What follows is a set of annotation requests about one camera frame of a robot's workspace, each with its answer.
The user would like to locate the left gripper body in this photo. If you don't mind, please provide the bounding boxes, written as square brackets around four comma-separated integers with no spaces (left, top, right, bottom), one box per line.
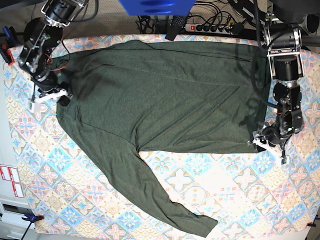
[247,122,292,164]

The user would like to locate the orange black clamp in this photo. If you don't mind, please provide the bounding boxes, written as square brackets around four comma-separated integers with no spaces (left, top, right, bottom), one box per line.
[306,222,317,228]
[21,213,44,223]

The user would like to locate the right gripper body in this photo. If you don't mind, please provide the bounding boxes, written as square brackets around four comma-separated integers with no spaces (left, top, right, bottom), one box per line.
[27,72,73,110]

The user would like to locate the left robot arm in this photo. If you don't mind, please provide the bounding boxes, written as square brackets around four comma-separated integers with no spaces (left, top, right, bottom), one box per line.
[248,0,308,167]

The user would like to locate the patterned tile tablecloth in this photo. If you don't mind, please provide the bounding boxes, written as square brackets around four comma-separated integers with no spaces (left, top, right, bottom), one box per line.
[0,51,320,240]

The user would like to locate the black remote control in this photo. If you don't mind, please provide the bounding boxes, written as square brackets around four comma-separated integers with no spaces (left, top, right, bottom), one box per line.
[165,15,187,41]

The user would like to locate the red white sticker sheet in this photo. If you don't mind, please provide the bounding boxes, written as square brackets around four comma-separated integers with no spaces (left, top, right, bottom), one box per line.
[0,165,24,198]

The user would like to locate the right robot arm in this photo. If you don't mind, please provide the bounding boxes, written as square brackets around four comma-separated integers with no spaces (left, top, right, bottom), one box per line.
[17,0,99,113]

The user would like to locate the right orange black clamp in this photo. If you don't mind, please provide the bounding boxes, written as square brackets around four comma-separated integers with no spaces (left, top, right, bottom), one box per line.
[306,222,317,228]

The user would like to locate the left orange black clamp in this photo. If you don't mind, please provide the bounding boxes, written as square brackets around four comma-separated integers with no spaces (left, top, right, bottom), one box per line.
[21,213,44,223]

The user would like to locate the blue plastic box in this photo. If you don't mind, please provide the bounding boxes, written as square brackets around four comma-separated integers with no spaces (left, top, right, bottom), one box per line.
[119,0,196,16]

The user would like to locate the upper left blue clamp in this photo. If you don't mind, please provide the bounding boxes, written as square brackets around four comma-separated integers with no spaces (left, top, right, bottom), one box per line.
[0,26,17,66]

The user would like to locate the white power strip red switch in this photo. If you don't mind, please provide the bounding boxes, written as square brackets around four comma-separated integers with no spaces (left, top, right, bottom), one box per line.
[184,23,233,35]

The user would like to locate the dark green long-sleeve shirt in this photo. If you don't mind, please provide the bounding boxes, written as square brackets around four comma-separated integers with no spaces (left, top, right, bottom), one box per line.
[56,40,270,237]

